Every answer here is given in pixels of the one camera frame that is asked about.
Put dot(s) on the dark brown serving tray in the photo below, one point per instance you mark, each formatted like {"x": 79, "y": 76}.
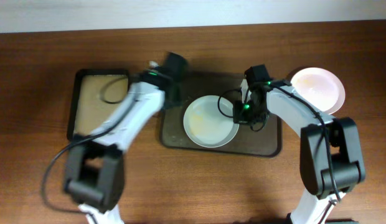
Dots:
{"x": 265, "y": 143}

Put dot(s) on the light grey plate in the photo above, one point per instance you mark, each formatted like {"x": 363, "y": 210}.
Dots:
{"x": 208, "y": 121}

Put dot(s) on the pink plate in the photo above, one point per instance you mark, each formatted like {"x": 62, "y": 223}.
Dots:
{"x": 321, "y": 88}

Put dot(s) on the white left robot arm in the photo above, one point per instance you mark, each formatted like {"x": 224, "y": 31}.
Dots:
{"x": 95, "y": 175}

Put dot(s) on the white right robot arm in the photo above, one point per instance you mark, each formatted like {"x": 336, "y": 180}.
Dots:
{"x": 331, "y": 161}

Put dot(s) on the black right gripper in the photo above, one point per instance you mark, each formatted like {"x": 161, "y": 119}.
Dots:
{"x": 240, "y": 118}

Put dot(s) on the black tray with soapy water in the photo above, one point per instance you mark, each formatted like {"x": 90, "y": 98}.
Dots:
{"x": 96, "y": 94}

